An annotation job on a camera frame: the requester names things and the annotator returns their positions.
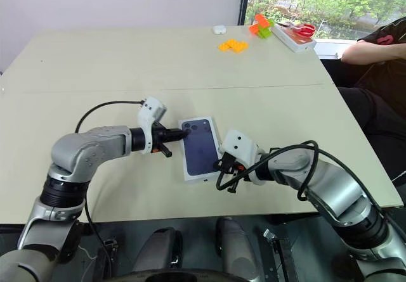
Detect black metal bracket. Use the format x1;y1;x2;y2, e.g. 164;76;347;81
101;237;119;282
262;228;298;282

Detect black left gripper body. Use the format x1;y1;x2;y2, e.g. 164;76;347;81
149;120;173;158

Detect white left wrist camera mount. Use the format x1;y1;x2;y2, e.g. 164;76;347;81
136;96;167;155

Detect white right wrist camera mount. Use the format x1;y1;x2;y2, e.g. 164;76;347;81
218;129;259;186

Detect person in black clothes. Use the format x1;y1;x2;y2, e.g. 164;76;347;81
329;17;406;186

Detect orange building block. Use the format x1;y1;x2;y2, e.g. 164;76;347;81
249;13;270;35

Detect grey rounded shape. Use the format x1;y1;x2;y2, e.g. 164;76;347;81
133;227;184;273
216;217;261;282

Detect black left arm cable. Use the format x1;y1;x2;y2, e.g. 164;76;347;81
75;100;143;282

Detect white window sill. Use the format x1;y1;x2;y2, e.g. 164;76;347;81
312;38;362;60

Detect black window frame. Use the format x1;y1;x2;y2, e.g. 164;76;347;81
238;0;253;26

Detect green building block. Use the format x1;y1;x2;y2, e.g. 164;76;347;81
257;18;275;39

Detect thin white cable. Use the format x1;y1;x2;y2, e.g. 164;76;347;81
79;246;96;261

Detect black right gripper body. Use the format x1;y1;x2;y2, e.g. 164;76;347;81
221;152;246;194

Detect red handled scissors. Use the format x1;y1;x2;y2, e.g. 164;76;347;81
290;23;317;38

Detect white box with brown card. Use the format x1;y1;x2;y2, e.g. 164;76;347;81
178;115;225;184

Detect white tray with red object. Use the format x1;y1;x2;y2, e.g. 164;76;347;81
272;22;317;54

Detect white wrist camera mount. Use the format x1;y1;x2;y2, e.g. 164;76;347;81
136;96;167;155
218;129;259;186

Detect yellow building blocks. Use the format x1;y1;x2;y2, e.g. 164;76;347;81
218;38;249;54

